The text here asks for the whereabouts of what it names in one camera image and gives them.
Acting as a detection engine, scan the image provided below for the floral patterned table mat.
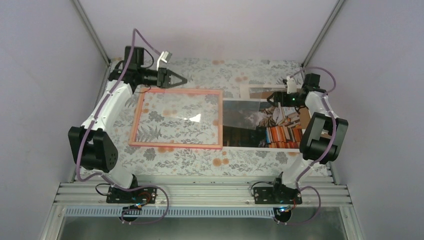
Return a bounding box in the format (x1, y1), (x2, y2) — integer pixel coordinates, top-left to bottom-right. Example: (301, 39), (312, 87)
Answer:
(108, 58), (301, 176)

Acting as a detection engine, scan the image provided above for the brown cardboard backing board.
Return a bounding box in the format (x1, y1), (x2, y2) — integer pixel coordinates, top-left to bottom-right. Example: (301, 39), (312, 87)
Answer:
(239, 84), (311, 129)

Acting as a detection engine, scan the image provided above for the aluminium mounting rail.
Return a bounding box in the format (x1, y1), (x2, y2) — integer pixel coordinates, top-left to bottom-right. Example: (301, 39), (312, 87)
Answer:
(53, 175), (353, 207)

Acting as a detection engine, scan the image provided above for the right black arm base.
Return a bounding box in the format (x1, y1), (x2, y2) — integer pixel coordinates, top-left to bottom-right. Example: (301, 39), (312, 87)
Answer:
(250, 185), (303, 223)

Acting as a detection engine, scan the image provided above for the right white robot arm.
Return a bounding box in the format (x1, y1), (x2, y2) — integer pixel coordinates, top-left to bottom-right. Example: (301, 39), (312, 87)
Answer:
(266, 73), (349, 204)

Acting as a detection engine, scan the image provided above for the pink wooden picture frame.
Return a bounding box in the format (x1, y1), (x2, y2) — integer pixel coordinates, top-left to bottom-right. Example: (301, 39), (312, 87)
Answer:
(128, 88), (223, 150)

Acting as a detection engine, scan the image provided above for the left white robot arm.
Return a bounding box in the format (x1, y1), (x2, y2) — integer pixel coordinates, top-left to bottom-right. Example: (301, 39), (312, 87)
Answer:
(68, 46), (188, 203)

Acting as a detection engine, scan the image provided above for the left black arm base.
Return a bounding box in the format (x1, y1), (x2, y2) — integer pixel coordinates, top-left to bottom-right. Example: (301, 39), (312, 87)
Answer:
(106, 186), (158, 222)

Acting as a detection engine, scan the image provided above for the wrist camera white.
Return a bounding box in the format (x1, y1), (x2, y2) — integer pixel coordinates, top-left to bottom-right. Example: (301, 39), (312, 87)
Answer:
(286, 76), (298, 94)
(156, 51), (172, 69)

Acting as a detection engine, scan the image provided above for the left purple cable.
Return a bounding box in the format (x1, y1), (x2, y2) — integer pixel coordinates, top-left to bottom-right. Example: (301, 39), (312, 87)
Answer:
(75, 28), (170, 226)

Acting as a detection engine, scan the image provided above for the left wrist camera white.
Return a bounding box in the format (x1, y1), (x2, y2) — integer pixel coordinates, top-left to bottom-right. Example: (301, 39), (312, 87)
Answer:
(156, 51), (172, 69)

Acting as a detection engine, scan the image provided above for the cat and books photo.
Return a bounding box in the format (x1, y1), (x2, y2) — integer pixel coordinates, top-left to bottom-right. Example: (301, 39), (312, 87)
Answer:
(222, 99), (305, 149)

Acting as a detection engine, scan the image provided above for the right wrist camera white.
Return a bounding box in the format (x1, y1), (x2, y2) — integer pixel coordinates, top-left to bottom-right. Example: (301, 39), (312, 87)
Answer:
(286, 76), (298, 94)

